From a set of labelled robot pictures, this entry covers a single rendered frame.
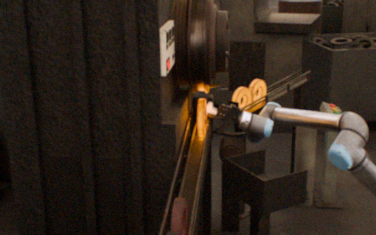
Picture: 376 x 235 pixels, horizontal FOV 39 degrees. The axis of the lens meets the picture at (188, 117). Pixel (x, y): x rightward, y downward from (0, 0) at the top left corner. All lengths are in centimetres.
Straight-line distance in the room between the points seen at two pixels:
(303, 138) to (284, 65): 200
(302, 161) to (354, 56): 154
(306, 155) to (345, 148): 92
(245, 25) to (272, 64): 45
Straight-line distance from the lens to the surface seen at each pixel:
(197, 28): 227
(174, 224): 169
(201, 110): 249
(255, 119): 267
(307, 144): 325
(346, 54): 456
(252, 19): 515
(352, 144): 239
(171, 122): 210
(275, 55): 515
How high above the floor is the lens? 151
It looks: 17 degrees down
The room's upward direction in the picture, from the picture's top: 1 degrees counter-clockwise
